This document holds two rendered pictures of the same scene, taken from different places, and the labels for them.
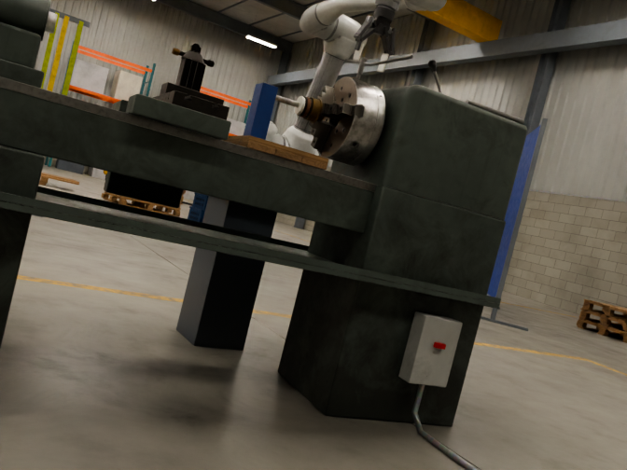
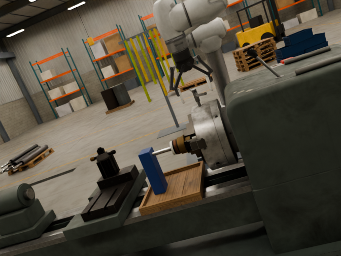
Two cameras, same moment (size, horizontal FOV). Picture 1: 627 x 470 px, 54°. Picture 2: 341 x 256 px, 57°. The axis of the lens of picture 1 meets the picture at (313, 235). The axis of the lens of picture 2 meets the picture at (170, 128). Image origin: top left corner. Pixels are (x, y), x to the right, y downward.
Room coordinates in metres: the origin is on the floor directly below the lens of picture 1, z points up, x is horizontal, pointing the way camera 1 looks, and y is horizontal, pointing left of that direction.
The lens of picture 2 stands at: (1.18, -0.80, 1.51)
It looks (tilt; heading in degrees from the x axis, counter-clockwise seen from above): 13 degrees down; 40
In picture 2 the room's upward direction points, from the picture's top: 22 degrees counter-clockwise
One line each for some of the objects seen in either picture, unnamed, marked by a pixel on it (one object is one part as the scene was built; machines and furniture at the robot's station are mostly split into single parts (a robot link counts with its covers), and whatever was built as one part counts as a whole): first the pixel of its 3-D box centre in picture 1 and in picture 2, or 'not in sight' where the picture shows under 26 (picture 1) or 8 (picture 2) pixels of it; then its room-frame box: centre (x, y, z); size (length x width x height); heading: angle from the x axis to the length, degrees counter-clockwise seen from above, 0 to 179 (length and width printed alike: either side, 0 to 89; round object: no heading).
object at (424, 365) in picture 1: (452, 388); not in sight; (2.20, -0.62, 0.22); 0.42 x 0.18 x 0.44; 26
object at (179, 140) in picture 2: (312, 109); (183, 144); (2.32, 0.12, 1.08); 0.09 x 0.09 x 0.09; 26
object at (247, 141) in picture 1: (270, 152); (174, 186); (2.27, 0.23, 0.88); 0.36 x 0.30 x 0.04; 26
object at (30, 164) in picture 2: not in sight; (31, 160); (5.55, 8.28, 0.07); 1.24 x 0.86 x 0.14; 27
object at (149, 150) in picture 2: (259, 116); (153, 170); (2.24, 0.29, 1.00); 0.08 x 0.06 x 0.23; 26
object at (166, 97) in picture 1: (185, 108); (112, 191); (2.14, 0.53, 0.95); 0.43 x 0.18 x 0.04; 26
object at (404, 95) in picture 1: (424, 153); (299, 110); (2.58, -0.37, 1.06); 0.59 x 0.48 x 0.39; 116
